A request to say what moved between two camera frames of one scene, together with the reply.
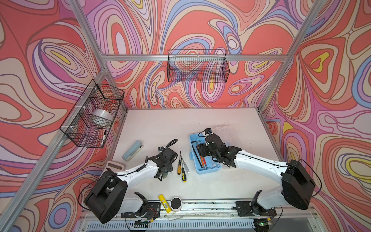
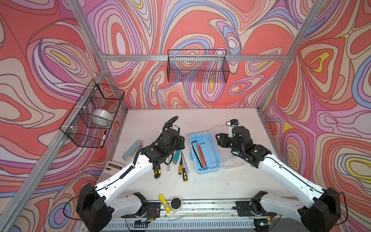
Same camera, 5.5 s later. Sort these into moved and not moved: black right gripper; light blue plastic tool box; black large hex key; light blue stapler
Moved: black right gripper
Not moved: light blue plastic tool box; light blue stapler; black large hex key
